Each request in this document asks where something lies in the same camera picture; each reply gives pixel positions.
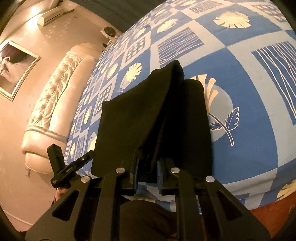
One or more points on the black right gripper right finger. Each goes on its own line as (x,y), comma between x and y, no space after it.
(206,210)

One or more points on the white wall air conditioner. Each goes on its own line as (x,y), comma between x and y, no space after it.
(52,15)

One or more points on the cream tufted headboard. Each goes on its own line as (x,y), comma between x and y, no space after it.
(54,111)

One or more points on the dark teal curtain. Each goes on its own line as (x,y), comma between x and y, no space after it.
(122,14)

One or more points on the framed wall picture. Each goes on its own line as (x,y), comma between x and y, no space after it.
(16,64)

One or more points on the person left hand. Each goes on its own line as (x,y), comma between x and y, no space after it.
(59,193)

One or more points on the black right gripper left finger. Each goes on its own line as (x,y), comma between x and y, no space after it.
(89,210)

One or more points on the black pants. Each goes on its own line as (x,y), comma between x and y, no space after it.
(163,118)

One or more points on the blue patterned bed sheet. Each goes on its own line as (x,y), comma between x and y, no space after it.
(243,53)

